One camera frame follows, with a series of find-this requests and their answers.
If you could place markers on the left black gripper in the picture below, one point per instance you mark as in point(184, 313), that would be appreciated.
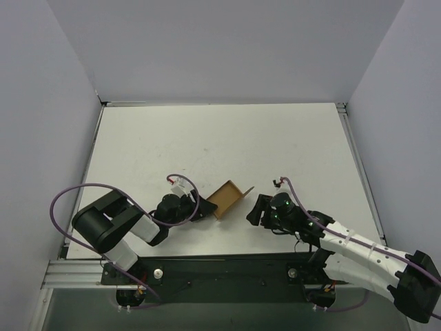
point(194, 207)

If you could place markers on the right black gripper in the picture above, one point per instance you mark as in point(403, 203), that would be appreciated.
point(265, 214)

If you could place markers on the brown cardboard box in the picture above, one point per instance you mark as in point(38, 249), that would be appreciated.
point(226, 197)

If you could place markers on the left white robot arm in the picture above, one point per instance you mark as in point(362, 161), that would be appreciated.
point(105, 222)

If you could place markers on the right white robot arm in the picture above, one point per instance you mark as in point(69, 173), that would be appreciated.
point(410, 281)

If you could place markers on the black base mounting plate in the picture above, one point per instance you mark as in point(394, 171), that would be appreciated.
point(293, 277)

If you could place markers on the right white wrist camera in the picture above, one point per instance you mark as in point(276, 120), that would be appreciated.
point(279, 183)

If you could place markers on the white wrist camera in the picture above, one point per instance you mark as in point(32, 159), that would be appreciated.
point(180, 187)
point(279, 183)

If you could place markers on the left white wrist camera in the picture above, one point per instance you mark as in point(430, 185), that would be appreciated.
point(180, 187)

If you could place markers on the aluminium frame rail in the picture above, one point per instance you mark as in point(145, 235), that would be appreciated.
point(139, 151)

